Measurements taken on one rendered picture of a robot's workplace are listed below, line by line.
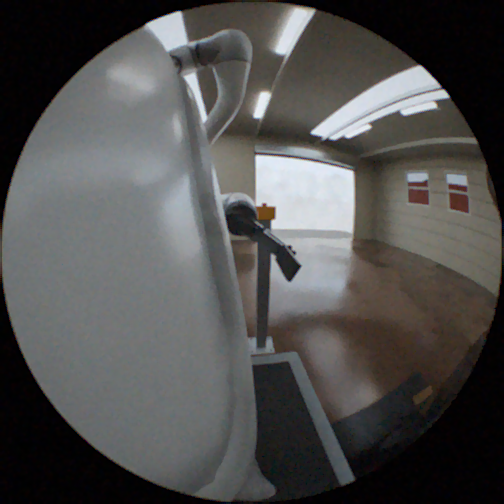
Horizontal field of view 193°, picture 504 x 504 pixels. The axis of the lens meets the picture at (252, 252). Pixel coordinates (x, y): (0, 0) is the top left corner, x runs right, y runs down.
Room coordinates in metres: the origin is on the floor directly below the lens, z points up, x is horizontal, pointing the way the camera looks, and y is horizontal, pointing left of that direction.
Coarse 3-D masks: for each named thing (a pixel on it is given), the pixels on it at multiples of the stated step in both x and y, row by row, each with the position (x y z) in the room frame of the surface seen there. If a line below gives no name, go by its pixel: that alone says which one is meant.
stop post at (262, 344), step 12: (264, 216) 0.94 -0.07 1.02; (264, 252) 0.96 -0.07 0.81; (264, 264) 0.96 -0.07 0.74; (264, 276) 0.96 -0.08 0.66; (264, 288) 0.96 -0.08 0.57; (264, 300) 0.96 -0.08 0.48; (264, 312) 0.96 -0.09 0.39; (264, 324) 0.96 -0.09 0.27; (264, 336) 0.96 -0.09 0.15; (252, 348) 0.96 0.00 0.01; (264, 348) 0.96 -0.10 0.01
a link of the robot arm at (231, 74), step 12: (228, 60) 0.28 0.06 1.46; (240, 60) 0.29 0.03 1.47; (216, 72) 0.32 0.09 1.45; (228, 72) 0.31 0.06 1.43; (240, 72) 0.31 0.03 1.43; (228, 84) 0.33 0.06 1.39; (240, 84) 0.34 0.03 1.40; (228, 96) 0.35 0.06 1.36; (240, 96) 0.36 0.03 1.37; (216, 108) 0.37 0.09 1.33; (228, 108) 0.37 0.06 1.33; (216, 120) 0.37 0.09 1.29; (228, 120) 0.39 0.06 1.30; (216, 132) 0.40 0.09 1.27
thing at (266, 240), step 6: (252, 222) 0.33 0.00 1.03; (258, 228) 0.32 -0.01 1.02; (264, 228) 0.33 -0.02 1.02; (258, 234) 0.32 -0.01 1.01; (264, 234) 0.31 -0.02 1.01; (252, 240) 0.32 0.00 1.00; (258, 240) 0.32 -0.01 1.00; (264, 240) 0.31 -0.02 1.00; (270, 240) 0.30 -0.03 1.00; (276, 240) 0.30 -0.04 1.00; (264, 246) 0.30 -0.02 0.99; (270, 246) 0.30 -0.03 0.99; (276, 246) 0.29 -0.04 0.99; (288, 246) 0.28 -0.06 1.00; (270, 252) 0.29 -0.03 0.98; (276, 252) 0.29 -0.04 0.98
